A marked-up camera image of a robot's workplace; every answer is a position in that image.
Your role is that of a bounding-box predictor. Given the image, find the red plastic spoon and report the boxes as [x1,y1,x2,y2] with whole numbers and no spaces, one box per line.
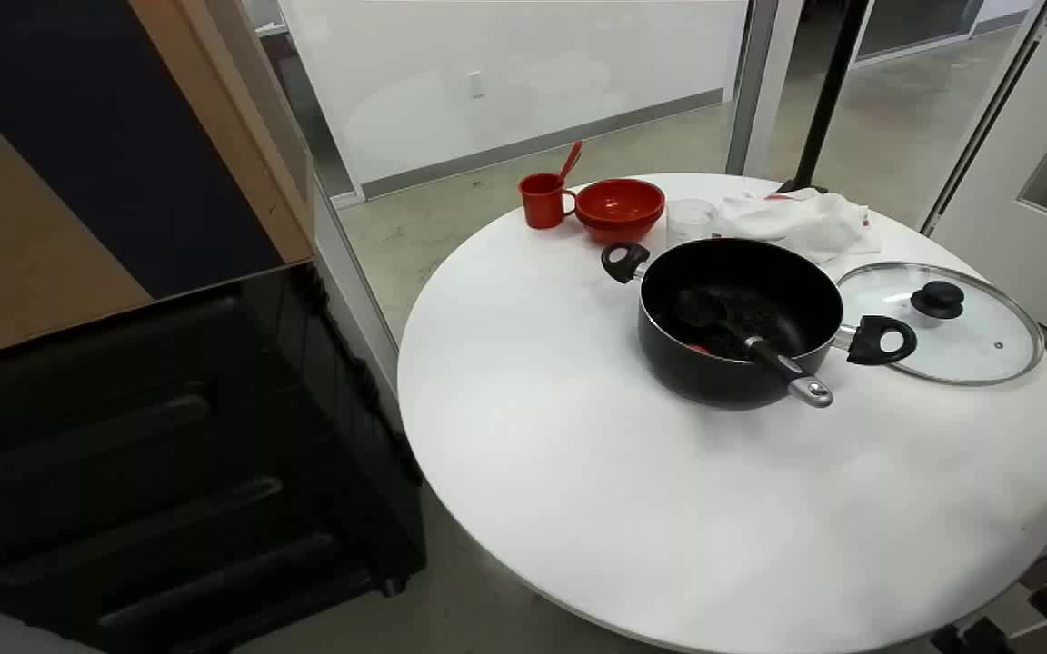
[551,133,584,189]

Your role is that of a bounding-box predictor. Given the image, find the black cooking pot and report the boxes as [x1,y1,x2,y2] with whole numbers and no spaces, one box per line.
[601,237,920,415]

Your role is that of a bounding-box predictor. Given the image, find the red plastic cup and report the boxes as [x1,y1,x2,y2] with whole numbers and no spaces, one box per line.
[515,170,577,232]

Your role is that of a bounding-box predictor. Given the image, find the red plastic bowl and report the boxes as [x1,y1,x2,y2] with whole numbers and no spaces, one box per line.
[569,173,670,249]

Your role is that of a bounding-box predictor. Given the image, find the white crumpled cloth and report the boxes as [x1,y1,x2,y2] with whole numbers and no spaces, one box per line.
[666,185,881,277]

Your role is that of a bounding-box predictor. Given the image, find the black drawer cabinet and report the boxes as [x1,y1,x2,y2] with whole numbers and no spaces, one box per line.
[0,263,434,654]

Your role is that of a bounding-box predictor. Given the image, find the black tripod stand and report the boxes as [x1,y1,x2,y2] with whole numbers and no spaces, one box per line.
[775,0,877,198]

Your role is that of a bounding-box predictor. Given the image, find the glass lid with black knob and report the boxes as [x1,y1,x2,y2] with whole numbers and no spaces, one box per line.
[832,259,1047,387]

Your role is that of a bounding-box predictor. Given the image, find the grey metal partition frame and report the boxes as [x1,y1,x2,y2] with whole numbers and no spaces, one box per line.
[723,0,810,181]

